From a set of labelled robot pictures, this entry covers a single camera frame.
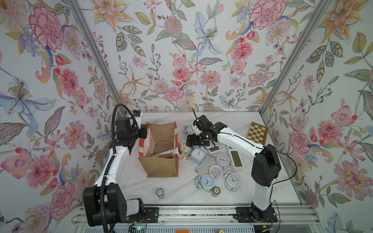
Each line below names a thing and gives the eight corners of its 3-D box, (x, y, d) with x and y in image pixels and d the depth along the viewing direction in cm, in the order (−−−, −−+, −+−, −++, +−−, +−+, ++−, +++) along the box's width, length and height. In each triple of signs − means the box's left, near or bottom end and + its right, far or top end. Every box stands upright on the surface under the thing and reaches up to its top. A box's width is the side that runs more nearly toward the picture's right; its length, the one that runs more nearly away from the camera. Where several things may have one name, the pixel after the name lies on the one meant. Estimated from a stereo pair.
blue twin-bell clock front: (194, 191, 83) (195, 189, 79) (194, 177, 88) (194, 174, 85) (215, 191, 83) (216, 189, 80) (213, 177, 88) (214, 174, 85)
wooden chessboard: (246, 140, 106) (247, 137, 103) (250, 125, 116) (252, 121, 113) (263, 147, 103) (265, 144, 100) (266, 130, 113) (268, 127, 110)
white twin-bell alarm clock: (225, 190, 83) (227, 188, 80) (222, 173, 90) (224, 170, 86) (239, 191, 83) (242, 188, 80) (235, 173, 90) (237, 170, 86)
